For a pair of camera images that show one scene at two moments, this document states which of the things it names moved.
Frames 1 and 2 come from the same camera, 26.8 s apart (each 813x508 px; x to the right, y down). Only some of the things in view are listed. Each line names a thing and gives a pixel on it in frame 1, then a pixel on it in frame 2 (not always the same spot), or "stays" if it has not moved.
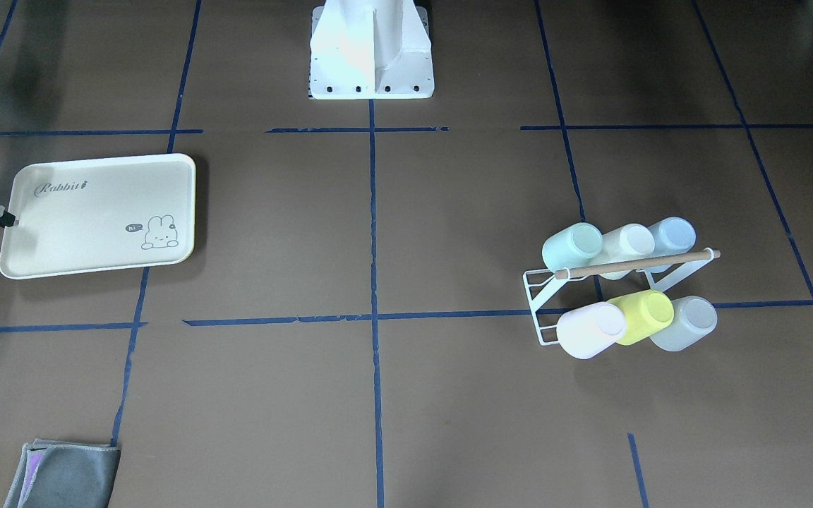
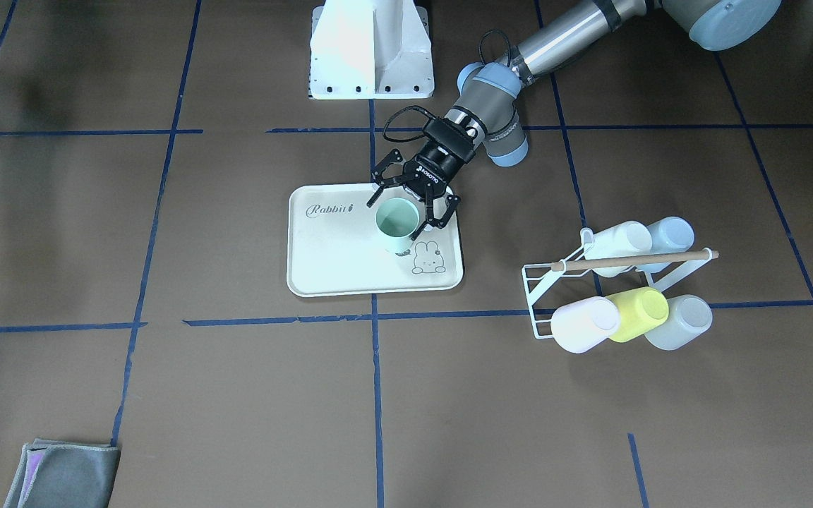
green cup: [572, 245] to [396, 221]
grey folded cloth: [63, 474] stays
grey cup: [693, 317] stays
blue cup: [672, 236] stays
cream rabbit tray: [97, 214] to [334, 246]
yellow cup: [646, 312] stays
